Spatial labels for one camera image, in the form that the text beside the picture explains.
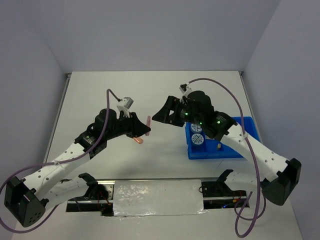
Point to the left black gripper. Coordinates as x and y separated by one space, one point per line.
137 128

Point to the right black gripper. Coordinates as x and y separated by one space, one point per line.
171 103

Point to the orange transparent case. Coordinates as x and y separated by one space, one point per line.
138 140

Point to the pink transparent case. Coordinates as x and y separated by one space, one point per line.
148 123

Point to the blue slime jar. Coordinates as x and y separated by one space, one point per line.
196 129
197 141

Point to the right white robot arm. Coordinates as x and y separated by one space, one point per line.
280 175

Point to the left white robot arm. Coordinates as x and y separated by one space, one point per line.
29 198

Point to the blue plastic divided bin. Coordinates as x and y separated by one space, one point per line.
209 151

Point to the silver foil sheet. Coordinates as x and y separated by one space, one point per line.
157 198

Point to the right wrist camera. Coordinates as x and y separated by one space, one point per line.
185 89

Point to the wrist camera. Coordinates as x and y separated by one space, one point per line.
185 89
124 105

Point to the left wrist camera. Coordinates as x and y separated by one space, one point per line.
124 105

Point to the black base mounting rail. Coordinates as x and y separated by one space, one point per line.
215 195

